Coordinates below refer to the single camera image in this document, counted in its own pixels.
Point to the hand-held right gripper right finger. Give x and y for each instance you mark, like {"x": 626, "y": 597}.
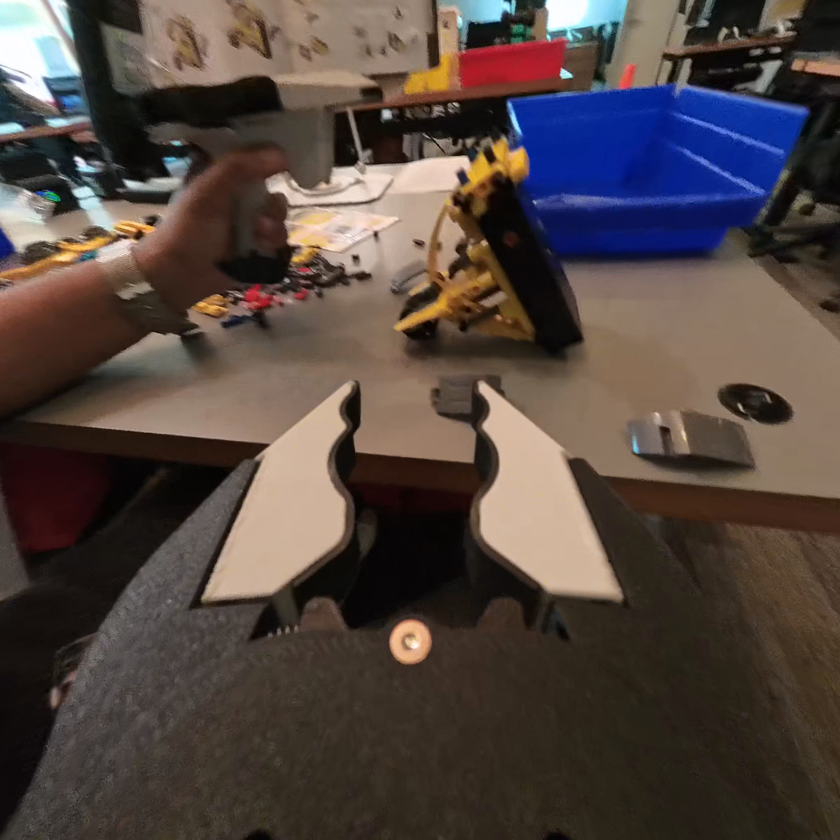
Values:
{"x": 544, "y": 518}

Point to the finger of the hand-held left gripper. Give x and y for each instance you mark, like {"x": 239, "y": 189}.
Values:
{"x": 315, "y": 92}

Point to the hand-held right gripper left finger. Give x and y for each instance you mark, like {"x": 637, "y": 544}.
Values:
{"x": 289, "y": 512}

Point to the yellow brick model vehicle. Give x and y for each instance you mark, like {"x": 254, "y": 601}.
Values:
{"x": 525, "y": 275}

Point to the person's left forearm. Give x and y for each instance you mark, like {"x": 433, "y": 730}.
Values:
{"x": 59, "y": 348}

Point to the person's left hand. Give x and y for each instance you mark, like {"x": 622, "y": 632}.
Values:
{"x": 190, "y": 243}

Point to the building instruction booklet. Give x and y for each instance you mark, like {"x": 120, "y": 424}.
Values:
{"x": 262, "y": 33}

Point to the yellow brick object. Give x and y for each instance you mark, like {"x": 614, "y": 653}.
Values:
{"x": 430, "y": 79}

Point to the yellow and grey sticker sheet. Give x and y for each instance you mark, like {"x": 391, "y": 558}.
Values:
{"x": 341, "y": 229}

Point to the white printed paper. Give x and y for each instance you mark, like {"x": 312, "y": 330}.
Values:
{"x": 430, "y": 176}

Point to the grey curved panel with slot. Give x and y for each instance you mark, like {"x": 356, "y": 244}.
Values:
{"x": 695, "y": 439}

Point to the black device with green light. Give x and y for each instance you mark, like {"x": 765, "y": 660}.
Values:
{"x": 52, "y": 197}

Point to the red plastic bin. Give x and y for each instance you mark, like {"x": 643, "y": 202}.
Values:
{"x": 512, "y": 62}

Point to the silver wristwatch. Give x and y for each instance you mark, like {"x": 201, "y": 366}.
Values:
{"x": 144, "y": 295}

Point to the pile of building brick pieces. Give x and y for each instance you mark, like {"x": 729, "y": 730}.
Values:
{"x": 259, "y": 300}

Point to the red object under table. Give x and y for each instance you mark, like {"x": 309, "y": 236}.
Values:
{"x": 52, "y": 499}

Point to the orange cone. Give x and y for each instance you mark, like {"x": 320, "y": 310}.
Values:
{"x": 628, "y": 75}

